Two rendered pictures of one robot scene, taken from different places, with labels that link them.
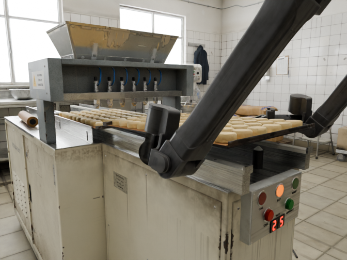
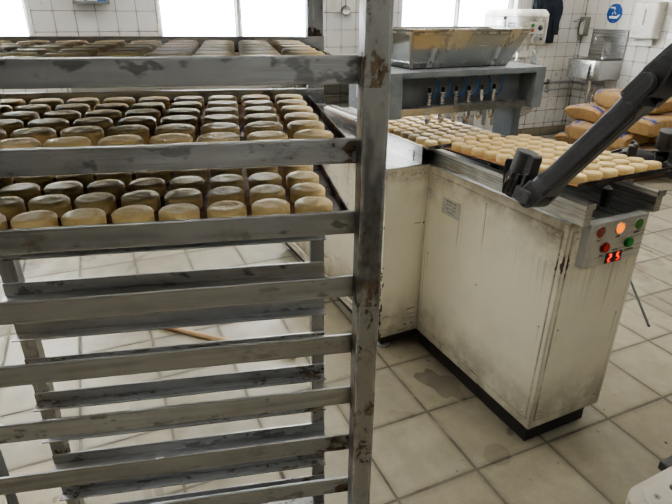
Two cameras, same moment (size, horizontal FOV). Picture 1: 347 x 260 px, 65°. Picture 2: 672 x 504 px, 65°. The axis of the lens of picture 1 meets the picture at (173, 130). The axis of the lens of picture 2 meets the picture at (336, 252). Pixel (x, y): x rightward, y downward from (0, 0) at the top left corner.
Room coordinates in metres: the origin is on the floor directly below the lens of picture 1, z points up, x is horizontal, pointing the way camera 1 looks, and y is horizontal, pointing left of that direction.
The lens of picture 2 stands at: (-0.89, 0.20, 1.38)
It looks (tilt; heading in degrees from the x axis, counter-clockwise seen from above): 25 degrees down; 13
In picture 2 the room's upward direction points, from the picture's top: 1 degrees clockwise
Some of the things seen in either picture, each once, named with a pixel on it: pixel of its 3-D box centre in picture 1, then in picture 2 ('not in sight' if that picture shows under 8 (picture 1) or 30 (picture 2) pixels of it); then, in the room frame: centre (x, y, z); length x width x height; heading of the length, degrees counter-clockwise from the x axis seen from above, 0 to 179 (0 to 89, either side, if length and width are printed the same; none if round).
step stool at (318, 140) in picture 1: (313, 139); not in sight; (4.12, -2.15, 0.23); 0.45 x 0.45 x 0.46; 29
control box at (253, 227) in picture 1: (272, 203); (612, 239); (0.69, -0.27, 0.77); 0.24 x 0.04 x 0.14; 129
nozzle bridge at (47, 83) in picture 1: (117, 98); (444, 109); (1.37, 0.28, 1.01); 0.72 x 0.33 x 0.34; 129
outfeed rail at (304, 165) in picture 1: (132, 120); (453, 133); (1.55, 0.23, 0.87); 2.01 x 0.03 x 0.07; 39
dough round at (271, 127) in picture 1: (271, 128); (624, 170); (0.74, -0.27, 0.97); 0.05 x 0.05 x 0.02
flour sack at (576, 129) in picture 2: not in sight; (606, 133); (4.64, -1.16, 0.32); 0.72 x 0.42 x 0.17; 41
